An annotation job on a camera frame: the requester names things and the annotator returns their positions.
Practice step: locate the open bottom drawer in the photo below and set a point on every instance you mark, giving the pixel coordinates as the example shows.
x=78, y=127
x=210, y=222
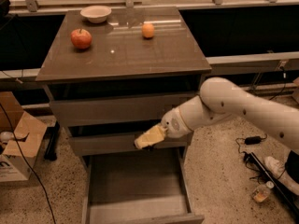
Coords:
x=138, y=187

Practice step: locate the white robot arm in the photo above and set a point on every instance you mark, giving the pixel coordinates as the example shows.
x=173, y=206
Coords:
x=218, y=100

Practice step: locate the grey middle drawer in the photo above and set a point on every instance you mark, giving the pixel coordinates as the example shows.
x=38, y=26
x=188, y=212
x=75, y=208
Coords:
x=93, y=139

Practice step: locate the black tripod leg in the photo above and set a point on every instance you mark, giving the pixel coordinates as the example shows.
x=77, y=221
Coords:
x=285, y=195

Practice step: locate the black stand foot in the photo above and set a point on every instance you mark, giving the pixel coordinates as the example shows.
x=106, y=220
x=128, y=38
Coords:
x=51, y=137

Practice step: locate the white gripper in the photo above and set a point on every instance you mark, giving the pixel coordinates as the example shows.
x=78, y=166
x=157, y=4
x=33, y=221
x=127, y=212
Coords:
x=173, y=122

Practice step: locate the orange fruit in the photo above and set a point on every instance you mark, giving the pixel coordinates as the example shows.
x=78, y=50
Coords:
x=147, y=30

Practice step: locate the white bowl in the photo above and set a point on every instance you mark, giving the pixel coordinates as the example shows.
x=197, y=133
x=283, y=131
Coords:
x=95, y=14

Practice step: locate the grey drawer cabinet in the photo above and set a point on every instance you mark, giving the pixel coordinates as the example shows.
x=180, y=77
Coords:
x=119, y=50

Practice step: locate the red apple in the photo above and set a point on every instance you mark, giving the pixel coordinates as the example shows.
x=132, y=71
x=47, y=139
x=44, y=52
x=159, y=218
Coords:
x=81, y=39

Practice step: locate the grey top drawer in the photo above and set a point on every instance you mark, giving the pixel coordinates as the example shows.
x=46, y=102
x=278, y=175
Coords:
x=76, y=103

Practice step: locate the cardboard box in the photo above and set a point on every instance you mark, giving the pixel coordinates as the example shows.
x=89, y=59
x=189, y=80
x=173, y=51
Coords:
x=21, y=138

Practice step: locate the plastic bottle on floor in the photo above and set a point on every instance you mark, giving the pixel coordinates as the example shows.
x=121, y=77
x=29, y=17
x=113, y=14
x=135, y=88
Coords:
x=262, y=192

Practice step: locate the grey drawer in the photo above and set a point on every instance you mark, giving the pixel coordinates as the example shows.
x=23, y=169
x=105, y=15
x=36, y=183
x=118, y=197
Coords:
x=93, y=139
x=76, y=103

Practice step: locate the black power adapter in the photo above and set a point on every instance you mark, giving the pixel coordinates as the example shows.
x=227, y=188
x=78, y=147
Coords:
x=253, y=140

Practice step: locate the white shoe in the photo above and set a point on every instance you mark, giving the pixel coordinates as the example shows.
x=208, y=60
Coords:
x=279, y=172

